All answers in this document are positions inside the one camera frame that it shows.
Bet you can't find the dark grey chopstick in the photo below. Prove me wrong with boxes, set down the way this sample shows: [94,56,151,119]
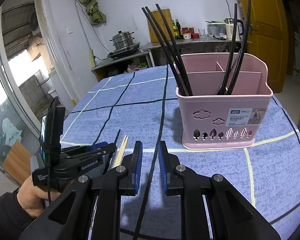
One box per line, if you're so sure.
[102,129,121,175]

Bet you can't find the steel kitchen counter left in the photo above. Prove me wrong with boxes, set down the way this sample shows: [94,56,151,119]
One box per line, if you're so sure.
[91,51,154,81]

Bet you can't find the steel kitchen counter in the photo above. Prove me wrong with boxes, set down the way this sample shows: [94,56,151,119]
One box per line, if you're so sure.
[141,36,252,67]
[91,51,154,81]

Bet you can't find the steel kitchen counter right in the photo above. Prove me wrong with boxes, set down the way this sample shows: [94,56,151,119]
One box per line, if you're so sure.
[141,36,252,67]

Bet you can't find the person's left hand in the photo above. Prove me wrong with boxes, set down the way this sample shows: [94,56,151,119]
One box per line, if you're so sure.
[17,176,49,218]

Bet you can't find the blue checked tablecloth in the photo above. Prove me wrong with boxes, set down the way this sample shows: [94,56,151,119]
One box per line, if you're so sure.
[61,66,300,239]

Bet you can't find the pink small basket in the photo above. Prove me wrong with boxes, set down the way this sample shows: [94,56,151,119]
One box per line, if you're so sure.
[127,62,148,73]

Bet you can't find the pink plastic utensil basket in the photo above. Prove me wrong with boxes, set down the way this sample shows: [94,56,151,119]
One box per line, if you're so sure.
[176,53,273,150]

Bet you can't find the black induction cooker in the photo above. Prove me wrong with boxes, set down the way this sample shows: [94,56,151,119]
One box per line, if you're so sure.
[107,42,140,59]

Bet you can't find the stainless steel steamer pot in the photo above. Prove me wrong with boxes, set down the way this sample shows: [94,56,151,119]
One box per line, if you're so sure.
[110,30,134,50]

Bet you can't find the dark sauce bottle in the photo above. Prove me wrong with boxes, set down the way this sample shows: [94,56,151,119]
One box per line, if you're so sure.
[175,19,183,39]

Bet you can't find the red lidded jar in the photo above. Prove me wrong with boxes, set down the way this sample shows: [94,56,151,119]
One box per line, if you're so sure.
[181,27,199,40]

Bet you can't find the wooden cutting board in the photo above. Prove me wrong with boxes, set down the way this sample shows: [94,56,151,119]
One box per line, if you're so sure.
[148,8,174,43]

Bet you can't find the green hanging cloth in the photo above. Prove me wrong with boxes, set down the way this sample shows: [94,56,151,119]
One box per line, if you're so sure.
[79,0,106,25]

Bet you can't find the clear plastic storage box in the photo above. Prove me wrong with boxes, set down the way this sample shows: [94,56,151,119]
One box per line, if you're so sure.
[207,22,226,38]

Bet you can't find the white electric kettle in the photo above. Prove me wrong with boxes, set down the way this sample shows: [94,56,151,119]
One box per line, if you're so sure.
[224,18,244,41]

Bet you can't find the yellow wooden door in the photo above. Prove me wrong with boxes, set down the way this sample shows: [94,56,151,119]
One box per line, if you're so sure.
[240,0,288,93]

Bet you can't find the black phone on mount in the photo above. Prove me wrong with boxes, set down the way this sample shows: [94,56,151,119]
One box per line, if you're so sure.
[39,98,65,159]

